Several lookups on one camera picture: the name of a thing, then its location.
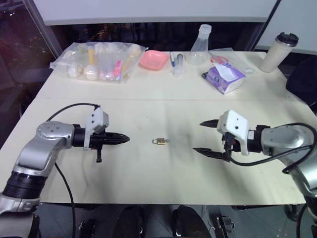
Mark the black metal bracket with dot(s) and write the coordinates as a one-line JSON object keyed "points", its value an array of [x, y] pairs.
{"points": [[87, 228], [223, 225]]}

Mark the cream tumbler with black lid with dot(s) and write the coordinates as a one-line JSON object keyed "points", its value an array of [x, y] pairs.
{"points": [[275, 54]]}

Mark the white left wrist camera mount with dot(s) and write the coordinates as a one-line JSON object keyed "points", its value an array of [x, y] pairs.
{"points": [[97, 119]]}

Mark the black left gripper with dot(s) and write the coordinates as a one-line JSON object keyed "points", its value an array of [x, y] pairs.
{"points": [[99, 140]]}

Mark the purple tissue pack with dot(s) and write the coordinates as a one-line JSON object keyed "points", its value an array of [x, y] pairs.
{"points": [[226, 79]]}

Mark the yellow tube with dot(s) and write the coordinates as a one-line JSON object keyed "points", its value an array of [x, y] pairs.
{"points": [[91, 55]]}

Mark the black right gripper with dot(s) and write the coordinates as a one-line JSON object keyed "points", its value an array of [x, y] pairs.
{"points": [[230, 143]]}

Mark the clear conical flask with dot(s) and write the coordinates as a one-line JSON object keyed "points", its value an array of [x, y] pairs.
{"points": [[198, 50]]}

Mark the small clear glass cup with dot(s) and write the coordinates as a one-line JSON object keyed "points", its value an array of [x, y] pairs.
{"points": [[178, 65]]}

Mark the small brass padlock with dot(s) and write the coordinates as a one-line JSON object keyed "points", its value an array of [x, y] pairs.
{"points": [[161, 141]]}

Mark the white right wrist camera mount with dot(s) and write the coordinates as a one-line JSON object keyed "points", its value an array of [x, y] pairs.
{"points": [[235, 124]]}

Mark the pink box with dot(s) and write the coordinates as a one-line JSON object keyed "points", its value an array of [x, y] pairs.
{"points": [[118, 68]]}

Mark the pink plastic bowl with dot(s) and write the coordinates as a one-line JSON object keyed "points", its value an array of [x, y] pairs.
{"points": [[153, 59]]}

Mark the black chair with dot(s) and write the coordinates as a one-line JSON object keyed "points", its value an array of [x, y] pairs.
{"points": [[303, 79]]}

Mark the clear plastic bag of supplies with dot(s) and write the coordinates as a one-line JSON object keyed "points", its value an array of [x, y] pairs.
{"points": [[104, 59]]}

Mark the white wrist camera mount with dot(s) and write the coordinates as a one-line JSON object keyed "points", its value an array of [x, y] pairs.
{"points": [[97, 119], [235, 124]]}

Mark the dark rounded shape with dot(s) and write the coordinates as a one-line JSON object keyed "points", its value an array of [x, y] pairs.
{"points": [[131, 223], [188, 223]]}

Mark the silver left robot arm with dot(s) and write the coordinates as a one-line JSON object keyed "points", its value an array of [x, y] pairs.
{"points": [[47, 146]]}

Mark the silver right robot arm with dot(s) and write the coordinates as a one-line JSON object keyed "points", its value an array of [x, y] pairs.
{"points": [[282, 138]]}

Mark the red petri dish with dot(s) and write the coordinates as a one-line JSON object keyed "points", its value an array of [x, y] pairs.
{"points": [[219, 59]]}

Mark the blue and white pen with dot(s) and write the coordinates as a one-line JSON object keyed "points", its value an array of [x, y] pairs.
{"points": [[172, 59]]}

